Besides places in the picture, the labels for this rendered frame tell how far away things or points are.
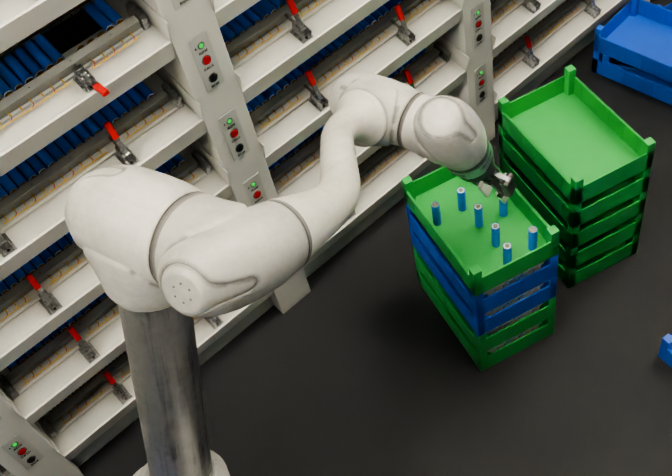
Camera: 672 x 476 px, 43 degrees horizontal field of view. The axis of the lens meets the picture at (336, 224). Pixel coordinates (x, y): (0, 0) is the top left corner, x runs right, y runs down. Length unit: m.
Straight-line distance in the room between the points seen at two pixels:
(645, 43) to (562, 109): 0.60
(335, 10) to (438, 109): 0.48
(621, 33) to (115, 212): 1.87
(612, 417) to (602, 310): 0.27
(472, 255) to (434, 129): 0.49
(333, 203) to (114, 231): 0.29
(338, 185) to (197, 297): 0.30
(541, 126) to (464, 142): 0.66
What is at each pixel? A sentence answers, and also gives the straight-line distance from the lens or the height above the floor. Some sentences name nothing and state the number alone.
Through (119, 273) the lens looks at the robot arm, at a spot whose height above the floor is 0.97.
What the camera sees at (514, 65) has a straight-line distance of 2.48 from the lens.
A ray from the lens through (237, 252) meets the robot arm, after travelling 1.01.
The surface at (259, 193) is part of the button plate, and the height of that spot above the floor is 0.44.
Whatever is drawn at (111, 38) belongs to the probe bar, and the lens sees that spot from 1.54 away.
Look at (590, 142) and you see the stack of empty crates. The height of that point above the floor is 0.32.
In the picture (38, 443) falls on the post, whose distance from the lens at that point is 1.98.
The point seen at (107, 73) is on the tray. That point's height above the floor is 0.90.
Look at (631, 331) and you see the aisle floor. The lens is 2.12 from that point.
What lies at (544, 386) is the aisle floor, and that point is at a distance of 2.04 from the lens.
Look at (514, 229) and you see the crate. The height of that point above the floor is 0.32.
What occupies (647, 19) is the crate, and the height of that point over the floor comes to 0.08.
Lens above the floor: 1.81
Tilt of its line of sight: 51 degrees down
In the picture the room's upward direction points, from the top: 15 degrees counter-clockwise
